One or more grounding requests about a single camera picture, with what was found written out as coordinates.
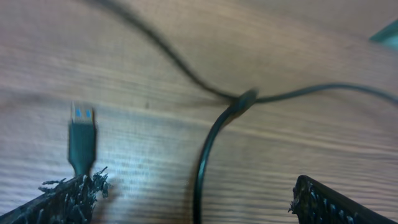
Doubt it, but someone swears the thin black cable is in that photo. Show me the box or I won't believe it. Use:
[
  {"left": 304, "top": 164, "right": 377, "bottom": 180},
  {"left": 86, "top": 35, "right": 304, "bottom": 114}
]
[{"left": 86, "top": 0, "right": 398, "bottom": 224}]

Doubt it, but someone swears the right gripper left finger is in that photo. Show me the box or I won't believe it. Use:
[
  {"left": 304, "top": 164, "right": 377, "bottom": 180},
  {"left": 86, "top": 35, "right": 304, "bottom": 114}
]
[{"left": 1, "top": 170, "right": 110, "bottom": 224}]

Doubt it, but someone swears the black cable with USB-A plug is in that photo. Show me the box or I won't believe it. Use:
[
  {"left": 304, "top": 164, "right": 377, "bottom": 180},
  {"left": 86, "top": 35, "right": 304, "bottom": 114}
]
[{"left": 67, "top": 101, "right": 98, "bottom": 178}]

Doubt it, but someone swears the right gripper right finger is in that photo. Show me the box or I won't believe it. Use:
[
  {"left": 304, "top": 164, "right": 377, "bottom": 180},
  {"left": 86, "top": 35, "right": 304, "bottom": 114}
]
[{"left": 289, "top": 175, "right": 397, "bottom": 224}]

